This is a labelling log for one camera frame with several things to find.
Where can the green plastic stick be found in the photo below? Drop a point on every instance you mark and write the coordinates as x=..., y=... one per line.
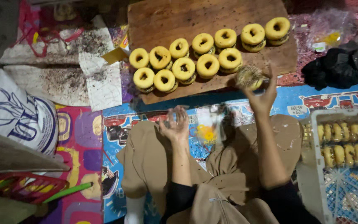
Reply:
x=68, y=192

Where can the white cloth with chocolate crumbs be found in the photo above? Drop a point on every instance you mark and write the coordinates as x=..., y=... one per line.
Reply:
x=48, y=81

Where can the white plastic crate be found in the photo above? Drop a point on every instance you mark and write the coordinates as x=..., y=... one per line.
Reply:
x=317, y=193

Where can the sprinkled yellow doughnut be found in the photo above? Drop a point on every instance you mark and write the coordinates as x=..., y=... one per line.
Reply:
x=249, y=77

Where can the person's beige clothed legs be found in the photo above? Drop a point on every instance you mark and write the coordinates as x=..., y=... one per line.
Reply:
x=148, y=161

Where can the red plastic basket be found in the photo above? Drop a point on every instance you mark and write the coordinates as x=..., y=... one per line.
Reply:
x=26, y=186

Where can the heap of clear plastic bags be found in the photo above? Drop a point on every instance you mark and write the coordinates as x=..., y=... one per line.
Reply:
x=329, y=26

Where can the blue mat with car print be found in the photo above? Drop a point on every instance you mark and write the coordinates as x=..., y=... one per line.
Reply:
x=291, y=99

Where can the pink patterned mat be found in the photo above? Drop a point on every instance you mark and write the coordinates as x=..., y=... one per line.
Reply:
x=300, y=56

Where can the black plastic bag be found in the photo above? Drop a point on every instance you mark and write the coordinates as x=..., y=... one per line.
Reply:
x=337, y=67

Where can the person's left hand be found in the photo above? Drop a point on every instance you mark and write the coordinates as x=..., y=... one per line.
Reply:
x=177, y=129

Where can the rows of plain yellow doughnuts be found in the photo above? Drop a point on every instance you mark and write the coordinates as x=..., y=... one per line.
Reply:
x=208, y=66

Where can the clear plastic packet yellow print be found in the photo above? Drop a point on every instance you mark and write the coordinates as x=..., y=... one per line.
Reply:
x=209, y=126

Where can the purple patterned mat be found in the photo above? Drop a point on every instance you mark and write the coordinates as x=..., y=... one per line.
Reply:
x=82, y=137

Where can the white sack blue print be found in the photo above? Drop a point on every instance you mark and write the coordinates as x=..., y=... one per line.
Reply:
x=8, y=112

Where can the grey flat tray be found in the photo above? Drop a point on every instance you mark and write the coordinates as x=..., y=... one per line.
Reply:
x=14, y=155

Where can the yellow carton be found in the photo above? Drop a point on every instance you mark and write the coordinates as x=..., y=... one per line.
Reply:
x=115, y=54

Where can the rows of packed doughnuts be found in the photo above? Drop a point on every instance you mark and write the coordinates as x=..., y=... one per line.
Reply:
x=350, y=154

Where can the person's white sock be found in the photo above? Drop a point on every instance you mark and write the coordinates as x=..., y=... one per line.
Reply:
x=135, y=210

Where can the red plastic bag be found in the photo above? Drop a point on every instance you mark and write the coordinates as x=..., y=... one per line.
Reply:
x=31, y=25

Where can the person's right hand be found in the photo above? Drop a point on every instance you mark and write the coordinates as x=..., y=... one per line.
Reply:
x=263, y=99

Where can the white paper with chocolate crumbs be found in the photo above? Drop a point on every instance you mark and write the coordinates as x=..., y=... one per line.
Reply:
x=103, y=84

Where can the wooden board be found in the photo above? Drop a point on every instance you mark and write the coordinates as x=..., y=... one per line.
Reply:
x=179, y=18

